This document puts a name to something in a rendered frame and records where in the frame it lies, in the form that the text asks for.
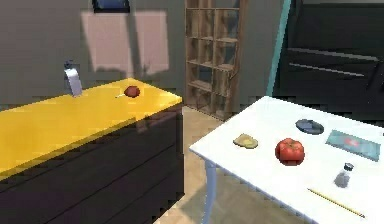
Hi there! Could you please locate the red apple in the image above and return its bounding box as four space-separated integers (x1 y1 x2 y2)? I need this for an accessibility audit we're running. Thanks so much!
123 85 141 99

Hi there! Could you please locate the white dining table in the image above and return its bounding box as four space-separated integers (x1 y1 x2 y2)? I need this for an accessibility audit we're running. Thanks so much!
189 95 384 224

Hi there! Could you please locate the brown wooden shelf unit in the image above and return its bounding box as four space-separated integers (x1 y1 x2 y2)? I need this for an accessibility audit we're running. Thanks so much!
184 0 249 121

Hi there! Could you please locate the teal door frame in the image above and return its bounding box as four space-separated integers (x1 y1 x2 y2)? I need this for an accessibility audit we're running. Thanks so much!
265 0 293 98

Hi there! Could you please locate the white spray bottle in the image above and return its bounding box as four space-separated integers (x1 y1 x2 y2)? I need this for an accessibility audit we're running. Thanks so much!
63 60 83 98

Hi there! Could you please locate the teal flat rectangular card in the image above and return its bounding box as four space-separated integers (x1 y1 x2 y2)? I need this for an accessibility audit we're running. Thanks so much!
325 129 382 163

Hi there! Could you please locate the yellow topped dark counter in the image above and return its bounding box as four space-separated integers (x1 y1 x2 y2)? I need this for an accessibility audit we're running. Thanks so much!
0 77 185 224

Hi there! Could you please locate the dark blue round plate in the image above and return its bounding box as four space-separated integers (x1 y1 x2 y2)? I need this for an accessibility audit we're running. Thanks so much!
295 118 325 136

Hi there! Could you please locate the yellow pencil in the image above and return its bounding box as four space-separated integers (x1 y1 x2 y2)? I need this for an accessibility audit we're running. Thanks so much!
307 187 367 219

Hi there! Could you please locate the blue framed wall picture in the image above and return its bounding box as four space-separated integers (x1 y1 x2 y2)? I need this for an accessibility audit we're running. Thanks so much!
92 0 131 14

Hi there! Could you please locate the red tomato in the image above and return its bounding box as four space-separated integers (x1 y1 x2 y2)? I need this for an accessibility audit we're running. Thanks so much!
274 137 306 167

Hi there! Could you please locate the glass pepper shaker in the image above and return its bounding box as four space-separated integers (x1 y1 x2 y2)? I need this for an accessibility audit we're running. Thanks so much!
333 162 355 189

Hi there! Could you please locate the dark cabinet with grey bars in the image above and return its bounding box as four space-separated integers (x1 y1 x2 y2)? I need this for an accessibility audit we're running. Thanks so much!
273 0 384 128

